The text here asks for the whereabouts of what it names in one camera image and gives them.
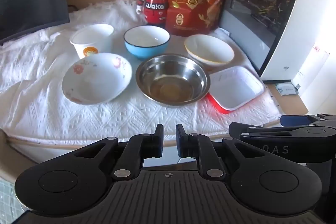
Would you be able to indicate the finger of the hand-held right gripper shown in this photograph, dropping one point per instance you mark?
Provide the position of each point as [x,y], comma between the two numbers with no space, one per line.
[236,129]
[291,119]

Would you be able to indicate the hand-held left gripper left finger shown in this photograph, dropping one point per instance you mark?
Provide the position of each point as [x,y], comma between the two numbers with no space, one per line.
[159,140]

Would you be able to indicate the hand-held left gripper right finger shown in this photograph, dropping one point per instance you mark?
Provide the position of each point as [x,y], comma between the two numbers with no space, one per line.
[180,140]

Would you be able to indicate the red and white rectangular dish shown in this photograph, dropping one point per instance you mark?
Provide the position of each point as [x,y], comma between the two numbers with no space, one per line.
[236,87]

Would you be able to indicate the stainless steel bowl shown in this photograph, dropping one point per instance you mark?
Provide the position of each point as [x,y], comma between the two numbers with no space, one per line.
[170,77]

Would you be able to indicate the white bowl with yellow rim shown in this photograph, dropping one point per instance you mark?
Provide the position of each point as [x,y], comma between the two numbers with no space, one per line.
[210,48]

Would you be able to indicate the white floral bowl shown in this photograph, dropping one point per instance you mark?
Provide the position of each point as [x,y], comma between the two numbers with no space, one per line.
[94,79]

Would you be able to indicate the blue ceramic bowl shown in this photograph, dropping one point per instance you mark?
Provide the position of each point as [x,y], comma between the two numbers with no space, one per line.
[147,50]

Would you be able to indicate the small white packet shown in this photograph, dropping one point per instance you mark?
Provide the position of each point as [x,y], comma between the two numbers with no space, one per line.
[287,89]

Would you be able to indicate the white woven cloth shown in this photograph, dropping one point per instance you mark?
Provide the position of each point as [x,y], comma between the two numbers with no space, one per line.
[52,113]

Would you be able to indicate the white computer case glass panel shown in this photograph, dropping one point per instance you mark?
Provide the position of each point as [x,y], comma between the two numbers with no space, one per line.
[262,3]

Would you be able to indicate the white paper bowl orange logo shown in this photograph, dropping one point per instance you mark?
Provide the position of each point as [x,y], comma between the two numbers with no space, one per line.
[92,37]

